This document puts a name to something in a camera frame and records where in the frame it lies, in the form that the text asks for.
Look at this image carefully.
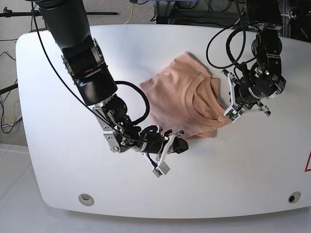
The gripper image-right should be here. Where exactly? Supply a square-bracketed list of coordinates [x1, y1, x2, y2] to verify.
[222, 69, 271, 116]

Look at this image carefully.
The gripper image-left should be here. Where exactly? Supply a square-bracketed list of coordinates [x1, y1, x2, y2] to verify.
[138, 130, 189, 167]

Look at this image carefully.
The peach pink T-shirt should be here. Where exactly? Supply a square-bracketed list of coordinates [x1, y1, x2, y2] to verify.
[139, 52, 232, 140]

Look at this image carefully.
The silver left table grommet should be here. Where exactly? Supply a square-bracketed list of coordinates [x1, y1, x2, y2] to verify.
[78, 194, 94, 206]

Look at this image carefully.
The dark right table grommet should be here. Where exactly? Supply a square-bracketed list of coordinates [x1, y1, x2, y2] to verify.
[288, 191, 301, 203]

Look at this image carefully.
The black tripod stand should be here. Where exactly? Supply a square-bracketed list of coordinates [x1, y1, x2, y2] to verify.
[0, 7, 119, 18]

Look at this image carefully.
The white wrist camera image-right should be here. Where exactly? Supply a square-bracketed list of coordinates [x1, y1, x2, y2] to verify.
[224, 107, 242, 123]

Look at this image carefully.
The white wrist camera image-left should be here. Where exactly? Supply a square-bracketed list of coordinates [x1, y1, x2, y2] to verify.
[152, 163, 170, 178]

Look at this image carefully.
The black cable on arm image-right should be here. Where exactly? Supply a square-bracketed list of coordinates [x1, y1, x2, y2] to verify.
[206, 0, 263, 71]

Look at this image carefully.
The grey robot base frame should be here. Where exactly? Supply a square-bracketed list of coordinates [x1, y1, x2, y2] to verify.
[150, 0, 199, 24]

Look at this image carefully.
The yellow cable at top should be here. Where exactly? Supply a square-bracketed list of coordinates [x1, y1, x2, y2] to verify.
[124, 4, 135, 25]

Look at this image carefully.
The yellow cable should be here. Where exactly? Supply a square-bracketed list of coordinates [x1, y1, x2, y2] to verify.
[1, 100, 22, 123]
[124, 4, 135, 25]

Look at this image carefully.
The yellow cable at left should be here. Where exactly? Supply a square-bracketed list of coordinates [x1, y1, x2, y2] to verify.
[1, 100, 22, 123]

